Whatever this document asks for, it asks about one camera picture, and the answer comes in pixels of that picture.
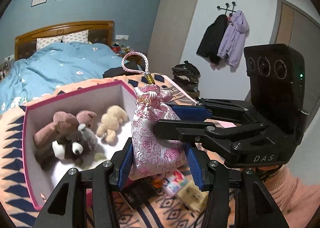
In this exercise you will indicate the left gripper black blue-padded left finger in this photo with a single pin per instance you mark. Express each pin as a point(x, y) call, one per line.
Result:
point(66, 206)

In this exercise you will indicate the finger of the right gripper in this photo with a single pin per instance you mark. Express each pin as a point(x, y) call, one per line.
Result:
point(190, 132)
point(191, 113)

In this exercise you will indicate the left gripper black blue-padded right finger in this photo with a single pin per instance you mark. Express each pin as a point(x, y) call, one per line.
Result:
point(254, 205)

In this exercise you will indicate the black Face tissue pack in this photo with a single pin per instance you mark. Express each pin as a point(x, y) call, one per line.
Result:
point(138, 192)

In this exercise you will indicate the pink brocade sachet pouch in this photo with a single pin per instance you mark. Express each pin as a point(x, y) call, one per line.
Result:
point(152, 155)

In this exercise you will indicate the floral pink tissue pack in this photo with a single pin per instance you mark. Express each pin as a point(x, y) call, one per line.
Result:
point(173, 182)

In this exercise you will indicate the gold tissue pack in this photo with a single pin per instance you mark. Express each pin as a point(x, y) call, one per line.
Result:
point(192, 197)

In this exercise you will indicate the cream teddy bear plush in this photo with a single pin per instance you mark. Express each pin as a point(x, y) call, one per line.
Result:
point(110, 122)

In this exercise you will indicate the pink knitted plush toy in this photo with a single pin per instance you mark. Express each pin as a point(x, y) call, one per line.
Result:
point(63, 124)

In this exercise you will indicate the green frog plush toy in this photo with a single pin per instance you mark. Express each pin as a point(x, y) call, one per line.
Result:
point(100, 156)

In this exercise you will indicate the pink sweater forearm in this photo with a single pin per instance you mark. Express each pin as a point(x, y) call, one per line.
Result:
point(298, 202)

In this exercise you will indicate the black bag on floor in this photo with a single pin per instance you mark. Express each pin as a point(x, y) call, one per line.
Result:
point(186, 76)

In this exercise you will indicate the pink storage box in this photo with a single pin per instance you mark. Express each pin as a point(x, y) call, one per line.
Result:
point(41, 182)

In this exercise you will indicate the black puffer jacket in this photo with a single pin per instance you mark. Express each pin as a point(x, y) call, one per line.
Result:
point(212, 38)

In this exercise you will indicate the lilac hooded jacket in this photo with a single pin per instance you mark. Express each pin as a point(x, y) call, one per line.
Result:
point(233, 41)

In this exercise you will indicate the wooden door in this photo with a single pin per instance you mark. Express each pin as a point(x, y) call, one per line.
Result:
point(297, 29)

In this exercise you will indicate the wooden bed headboard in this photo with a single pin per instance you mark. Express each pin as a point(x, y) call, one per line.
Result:
point(98, 32)

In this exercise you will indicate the light blue floral duvet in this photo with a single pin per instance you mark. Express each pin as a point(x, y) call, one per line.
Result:
point(53, 66)

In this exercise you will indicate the right patterned pillow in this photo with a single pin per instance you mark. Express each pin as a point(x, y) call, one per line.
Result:
point(81, 36)

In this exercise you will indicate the patterned pillow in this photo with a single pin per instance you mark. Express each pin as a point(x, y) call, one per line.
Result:
point(45, 41)
point(81, 36)

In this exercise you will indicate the left patterned pillow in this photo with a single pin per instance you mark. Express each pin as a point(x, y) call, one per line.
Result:
point(45, 41)

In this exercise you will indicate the black camera box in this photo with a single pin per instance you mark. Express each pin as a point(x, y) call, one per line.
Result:
point(277, 80)

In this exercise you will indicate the black wall coat hook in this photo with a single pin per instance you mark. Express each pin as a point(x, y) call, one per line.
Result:
point(228, 9)

